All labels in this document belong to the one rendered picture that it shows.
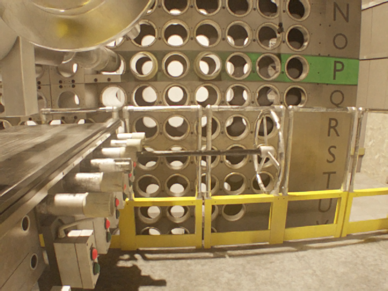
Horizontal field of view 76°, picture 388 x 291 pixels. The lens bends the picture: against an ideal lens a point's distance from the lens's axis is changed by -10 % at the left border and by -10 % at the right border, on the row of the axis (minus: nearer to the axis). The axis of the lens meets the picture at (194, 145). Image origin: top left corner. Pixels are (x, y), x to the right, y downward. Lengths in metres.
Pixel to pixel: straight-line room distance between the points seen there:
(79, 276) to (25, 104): 0.51
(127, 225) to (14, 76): 1.38
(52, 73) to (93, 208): 1.77
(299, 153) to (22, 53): 2.56
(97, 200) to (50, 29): 0.41
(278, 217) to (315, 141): 1.13
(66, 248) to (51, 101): 1.72
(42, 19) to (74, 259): 0.59
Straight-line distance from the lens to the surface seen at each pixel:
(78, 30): 0.63
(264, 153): 1.25
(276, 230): 2.15
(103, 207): 0.71
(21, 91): 0.89
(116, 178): 0.87
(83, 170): 1.07
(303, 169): 2.99
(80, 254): 0.80
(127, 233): 2.03
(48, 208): 0.76
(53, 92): 2.38
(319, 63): 2.92
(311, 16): 2.94
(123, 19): 0.61
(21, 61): 0.89
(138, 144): 1.35
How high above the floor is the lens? 1.16
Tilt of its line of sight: 13 degrees down
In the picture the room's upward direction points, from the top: straight up
